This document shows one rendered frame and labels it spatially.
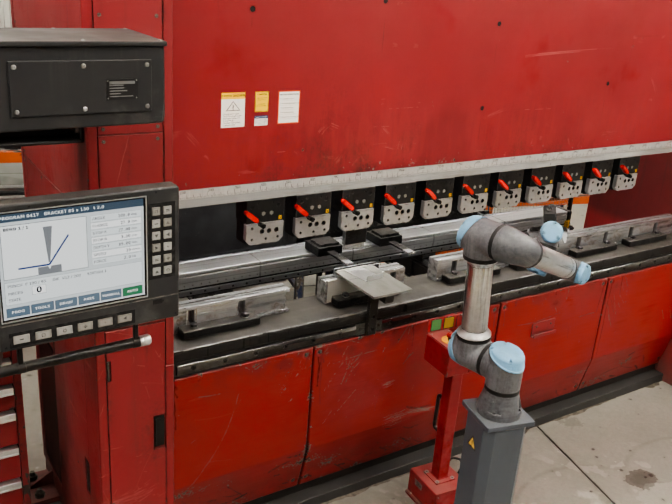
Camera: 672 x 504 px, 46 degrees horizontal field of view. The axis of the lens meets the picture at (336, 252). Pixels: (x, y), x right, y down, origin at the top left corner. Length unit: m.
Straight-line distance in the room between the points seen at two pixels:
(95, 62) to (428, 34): 1.50
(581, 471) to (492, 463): 1.27
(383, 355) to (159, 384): 1.01
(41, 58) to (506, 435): 1.80
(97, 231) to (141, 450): 1.00
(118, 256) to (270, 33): 1.02
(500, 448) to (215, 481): 1.08
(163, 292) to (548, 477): 2.30
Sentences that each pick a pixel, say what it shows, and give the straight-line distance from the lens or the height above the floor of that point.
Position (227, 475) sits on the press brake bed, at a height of 0.30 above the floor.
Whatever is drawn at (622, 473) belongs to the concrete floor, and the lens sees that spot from 4.03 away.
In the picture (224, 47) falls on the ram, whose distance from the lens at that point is 2.60.
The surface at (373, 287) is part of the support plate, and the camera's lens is 2.97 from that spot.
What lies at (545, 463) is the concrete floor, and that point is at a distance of 3.94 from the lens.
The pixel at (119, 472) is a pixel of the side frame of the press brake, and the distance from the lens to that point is 2.76.
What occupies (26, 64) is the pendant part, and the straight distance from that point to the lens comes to 1.84.
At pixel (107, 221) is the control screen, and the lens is 1.95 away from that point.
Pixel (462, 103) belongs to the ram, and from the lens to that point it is 3.21.
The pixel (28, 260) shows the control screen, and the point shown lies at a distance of 1.93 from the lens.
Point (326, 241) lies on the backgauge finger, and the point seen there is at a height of 1.04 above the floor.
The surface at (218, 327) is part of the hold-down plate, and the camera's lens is 2.83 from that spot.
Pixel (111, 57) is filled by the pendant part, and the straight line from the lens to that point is 1.90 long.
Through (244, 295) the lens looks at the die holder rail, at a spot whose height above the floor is 0.97.
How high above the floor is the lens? 2.17
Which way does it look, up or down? 21 degrees down
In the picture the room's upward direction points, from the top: 4 degrees clockwise
